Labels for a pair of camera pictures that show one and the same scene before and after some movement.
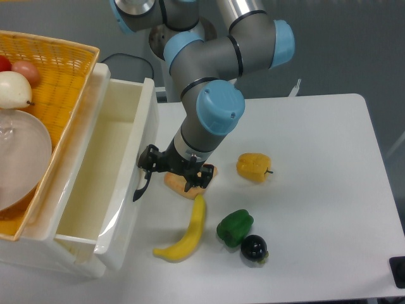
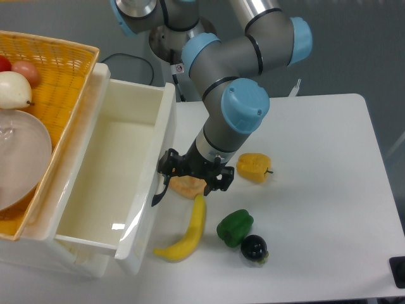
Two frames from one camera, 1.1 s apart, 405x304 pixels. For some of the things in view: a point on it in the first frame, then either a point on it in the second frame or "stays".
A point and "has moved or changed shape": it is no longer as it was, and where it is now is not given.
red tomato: x=5 y=64 stays
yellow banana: x=180 y=250 stays
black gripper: x=199 y=174 → x=192 y=164
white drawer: x=97 y=204 has moved or changed shape
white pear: x=15 y=91 stays
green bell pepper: x=233 y=227 stays
